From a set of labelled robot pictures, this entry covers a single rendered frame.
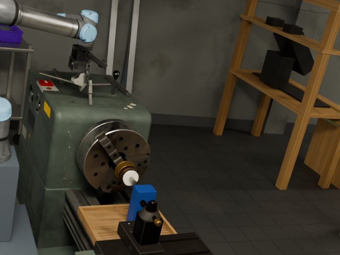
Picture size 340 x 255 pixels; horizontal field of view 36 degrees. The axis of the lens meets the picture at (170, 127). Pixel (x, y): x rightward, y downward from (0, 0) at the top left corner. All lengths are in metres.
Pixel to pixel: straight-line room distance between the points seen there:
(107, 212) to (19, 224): 0.39
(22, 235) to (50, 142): 0.42
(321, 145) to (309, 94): 1.09
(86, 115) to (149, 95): 3.53
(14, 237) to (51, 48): 3.34
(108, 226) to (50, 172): 0.41
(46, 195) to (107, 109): 0.49
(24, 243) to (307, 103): 3.24
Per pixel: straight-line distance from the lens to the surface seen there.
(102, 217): 2.32
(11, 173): 2.17
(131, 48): 5.25
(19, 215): 2.52
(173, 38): 5.80
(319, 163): 5.90
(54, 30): 2.12
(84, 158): 2.31
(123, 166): 2.25
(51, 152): 2.43
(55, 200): 2.55
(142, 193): 2.09
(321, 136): 5.89
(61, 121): 2.37
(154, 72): 5.83
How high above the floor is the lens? 2.08
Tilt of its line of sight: 20 degrees down
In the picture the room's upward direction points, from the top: 13 degrees clockwise
